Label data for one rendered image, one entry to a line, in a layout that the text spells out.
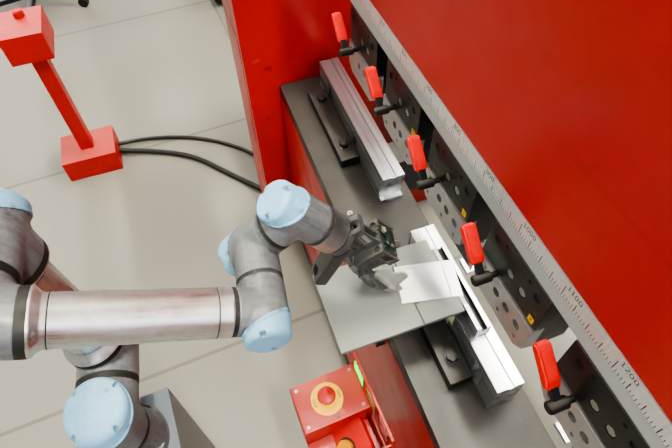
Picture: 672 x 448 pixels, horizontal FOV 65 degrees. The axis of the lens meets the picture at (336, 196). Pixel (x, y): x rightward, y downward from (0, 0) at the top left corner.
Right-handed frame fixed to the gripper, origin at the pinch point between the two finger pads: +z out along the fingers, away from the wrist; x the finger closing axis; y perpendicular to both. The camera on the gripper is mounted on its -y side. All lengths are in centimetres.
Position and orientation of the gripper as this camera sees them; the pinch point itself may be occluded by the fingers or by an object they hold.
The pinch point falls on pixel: (391, 274)
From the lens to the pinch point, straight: 107.4
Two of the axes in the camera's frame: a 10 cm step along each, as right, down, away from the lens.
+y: 7.6, -4.7, -4.6
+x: -1.2, -7.8, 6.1
